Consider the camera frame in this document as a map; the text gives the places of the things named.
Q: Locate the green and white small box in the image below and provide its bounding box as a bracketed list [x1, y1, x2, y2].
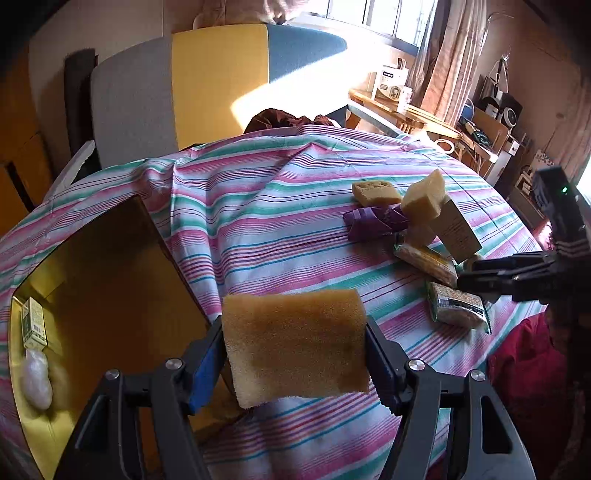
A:
[21, 296, 48, 350]

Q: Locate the striped blanket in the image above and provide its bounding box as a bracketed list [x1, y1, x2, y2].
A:
[0, 124, 555, 480]

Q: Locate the wooden side table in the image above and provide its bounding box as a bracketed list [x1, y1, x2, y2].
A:
[348, 88, 462, 139]

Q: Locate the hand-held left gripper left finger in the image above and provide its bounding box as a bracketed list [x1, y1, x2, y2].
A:
[53, 316, 227, 480]

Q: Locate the window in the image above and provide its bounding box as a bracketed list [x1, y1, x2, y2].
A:
[323, 0, 437, 44]

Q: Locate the dark red cloth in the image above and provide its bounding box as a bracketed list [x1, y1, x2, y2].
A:
[243, 107, 340, 134]

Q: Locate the purple cloth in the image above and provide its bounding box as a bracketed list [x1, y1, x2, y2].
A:
[344, 205, 411, 243]

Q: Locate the white plastic packet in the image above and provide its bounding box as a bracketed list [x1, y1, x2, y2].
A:
[19, 348, 54, 411]

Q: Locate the cardboard box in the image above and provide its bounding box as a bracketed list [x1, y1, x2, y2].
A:
[471, 108, 509, 144]

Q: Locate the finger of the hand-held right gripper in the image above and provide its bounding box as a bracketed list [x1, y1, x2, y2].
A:
[470, 251, 555, 274]
[458, 271, 555, 304]

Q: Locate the white foam piece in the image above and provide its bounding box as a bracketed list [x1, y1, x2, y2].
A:
[46, 140, 96, 197]

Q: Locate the small tan sponge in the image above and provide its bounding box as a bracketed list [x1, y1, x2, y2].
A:
[352, 180, 403, 207]

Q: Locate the black rolled mat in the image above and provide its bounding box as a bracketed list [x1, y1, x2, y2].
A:
[64, 48, 99, 153]

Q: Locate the black label cracker packet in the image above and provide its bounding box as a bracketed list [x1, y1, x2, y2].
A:
[426, 281, 492, 333]

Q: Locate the yellow label cracker packet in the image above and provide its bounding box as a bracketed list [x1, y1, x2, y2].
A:
[392, 233, 459, 287]

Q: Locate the white coffee machine box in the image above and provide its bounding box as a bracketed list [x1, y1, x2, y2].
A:
[373, 65, 409, 100]

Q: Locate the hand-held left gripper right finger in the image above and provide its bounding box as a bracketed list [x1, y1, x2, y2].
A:
[365, 316, 536, 480]

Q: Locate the gold tin box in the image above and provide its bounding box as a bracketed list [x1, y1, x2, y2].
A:
[9, 195, 241, 480]

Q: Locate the beige carton box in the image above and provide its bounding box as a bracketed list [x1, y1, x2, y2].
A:
[429, 196, 483, 261]

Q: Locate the wooden wardrobe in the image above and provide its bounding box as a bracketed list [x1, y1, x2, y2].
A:
[0, 46, 51, 217]

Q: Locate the large brown sponge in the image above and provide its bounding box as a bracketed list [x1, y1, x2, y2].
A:
[221, 288, 372, 409]

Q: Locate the beige patterned curtain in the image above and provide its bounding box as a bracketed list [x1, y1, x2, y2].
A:
[194, 0, 308, 26]
[409, 0, 490, 125]

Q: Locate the pale yellow sponge block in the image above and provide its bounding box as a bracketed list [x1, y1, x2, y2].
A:
[401, 169, 448, 217]

